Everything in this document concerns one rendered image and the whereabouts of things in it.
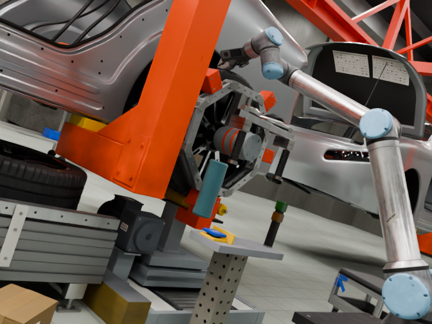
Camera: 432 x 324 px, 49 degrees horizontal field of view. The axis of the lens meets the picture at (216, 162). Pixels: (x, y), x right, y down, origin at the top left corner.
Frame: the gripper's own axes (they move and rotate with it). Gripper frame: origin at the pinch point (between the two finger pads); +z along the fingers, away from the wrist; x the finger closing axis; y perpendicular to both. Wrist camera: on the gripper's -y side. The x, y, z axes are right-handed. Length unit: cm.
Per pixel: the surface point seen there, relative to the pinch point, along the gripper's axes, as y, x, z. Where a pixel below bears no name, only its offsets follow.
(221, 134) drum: -6.0, -34.4, 1.2
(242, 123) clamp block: -16.7, -37.1, -22.6
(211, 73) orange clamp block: -18.7, -10.7, -12.4
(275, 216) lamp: -1, -78, -16
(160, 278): -31, -95, 34
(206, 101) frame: -20.1, -22.1, -7.1
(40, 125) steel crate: 215, 188, 676
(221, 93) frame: -11.0, -18.1, -8.8
